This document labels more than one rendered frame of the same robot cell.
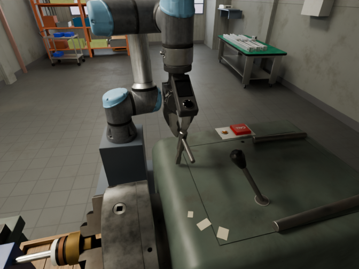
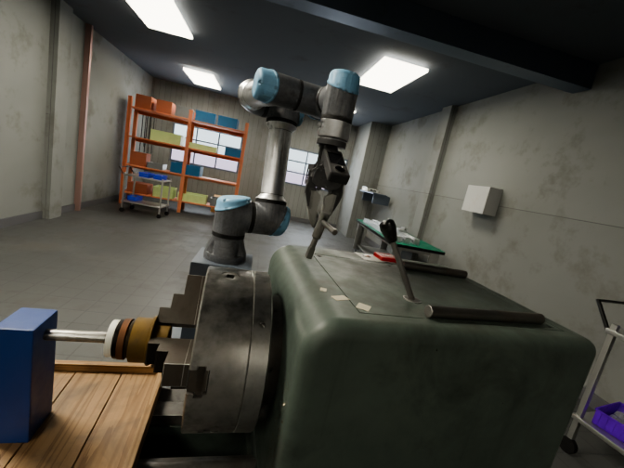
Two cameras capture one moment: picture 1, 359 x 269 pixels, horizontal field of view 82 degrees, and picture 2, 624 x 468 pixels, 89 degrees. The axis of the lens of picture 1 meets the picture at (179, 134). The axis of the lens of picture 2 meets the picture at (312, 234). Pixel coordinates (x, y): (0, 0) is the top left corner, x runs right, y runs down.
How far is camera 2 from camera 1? 35 cm
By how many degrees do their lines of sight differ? 24
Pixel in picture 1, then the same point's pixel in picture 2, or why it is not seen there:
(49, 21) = (138, 158)
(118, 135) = (222, 252)
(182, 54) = (341, 125)
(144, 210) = (262, 283)
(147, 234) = (262, 306)
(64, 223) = not seen: hidden behind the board
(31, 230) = not seen: outside the picture
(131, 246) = (239, 313)
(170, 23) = (334, 95)
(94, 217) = (183, 300)
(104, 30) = (267, 93)
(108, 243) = (210, 303)
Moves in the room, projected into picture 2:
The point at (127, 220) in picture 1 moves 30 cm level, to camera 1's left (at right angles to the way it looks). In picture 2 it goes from (240, 287) to (77, 255)
